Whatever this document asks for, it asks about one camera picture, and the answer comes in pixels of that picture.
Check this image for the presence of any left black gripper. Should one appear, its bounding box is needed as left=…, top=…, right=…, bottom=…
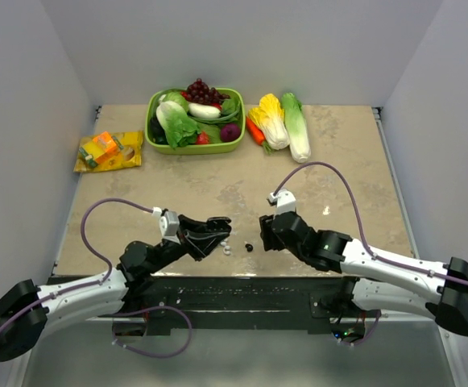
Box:
left=147, top=214, right=229, bottom=274

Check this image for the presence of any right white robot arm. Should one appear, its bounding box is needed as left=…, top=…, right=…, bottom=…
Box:
left=259, top=212, right=468, bottom=337

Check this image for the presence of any green plastic basket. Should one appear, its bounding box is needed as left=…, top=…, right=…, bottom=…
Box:
left=144, top=88, right=246, bottom=156

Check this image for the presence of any red strawberry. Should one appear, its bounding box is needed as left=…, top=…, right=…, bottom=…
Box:
left=195, top=131, right=210, bottom=145

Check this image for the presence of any orange carrot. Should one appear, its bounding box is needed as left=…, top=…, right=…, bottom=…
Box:
left=246, top=117, right=273, bottom=154

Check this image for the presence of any green napa cabbage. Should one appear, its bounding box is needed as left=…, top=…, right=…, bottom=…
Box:
left=280, top=93, right=311, bottom=164

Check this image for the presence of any green lettuce head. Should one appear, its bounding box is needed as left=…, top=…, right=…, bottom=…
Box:
left=155, top=101, right=201, bottom=149

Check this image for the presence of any yellow snack bag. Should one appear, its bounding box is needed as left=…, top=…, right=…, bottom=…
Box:
left=73, top=131, right=143, bottom=173

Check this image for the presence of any yellow napa cabbage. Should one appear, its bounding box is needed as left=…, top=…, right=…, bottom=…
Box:
left=248, top=94, right=289, bottom=151

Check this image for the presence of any green leafy vegetable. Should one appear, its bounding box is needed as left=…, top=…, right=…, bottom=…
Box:
left=190, top=99, right=240, bottom=144

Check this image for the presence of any white radish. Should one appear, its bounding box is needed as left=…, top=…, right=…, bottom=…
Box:
left=188, top=102, right=222, bottom=119

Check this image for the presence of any orange juice carton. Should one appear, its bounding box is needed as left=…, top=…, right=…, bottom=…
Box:
left=79, top=131, right=124, bottom=169

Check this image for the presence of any red grape bunch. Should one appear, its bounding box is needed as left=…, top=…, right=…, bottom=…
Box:
left=180, top=78, right=230, bottom=105

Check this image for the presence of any round green cabbage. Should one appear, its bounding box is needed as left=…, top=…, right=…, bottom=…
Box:
left=159, top=91, right=188, bottom=112

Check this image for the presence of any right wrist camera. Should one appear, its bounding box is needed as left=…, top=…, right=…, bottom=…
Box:
left=267, top=188, right=296, bottom=215

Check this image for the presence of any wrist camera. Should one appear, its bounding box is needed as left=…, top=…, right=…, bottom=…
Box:
left=151, top=207, right=180, bottom=243
left=267, top=188, right=296, bottom=215

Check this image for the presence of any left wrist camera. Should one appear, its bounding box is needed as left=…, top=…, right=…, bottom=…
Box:
left=151, top=207, right=180, bottom=243

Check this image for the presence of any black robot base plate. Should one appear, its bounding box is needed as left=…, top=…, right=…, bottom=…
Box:
left=101, top=276, right=377, bottom=339

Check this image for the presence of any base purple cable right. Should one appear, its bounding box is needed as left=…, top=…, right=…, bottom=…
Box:
left=336, top=310, right=383, bottom=347

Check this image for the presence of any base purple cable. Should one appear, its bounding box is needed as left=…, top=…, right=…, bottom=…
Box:
left=336, top=310, right=383, bottom=347
left=111, top=304, right=193, bottom=358

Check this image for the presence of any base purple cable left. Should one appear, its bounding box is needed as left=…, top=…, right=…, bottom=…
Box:
left=111, top=304, right=193, bottom=358

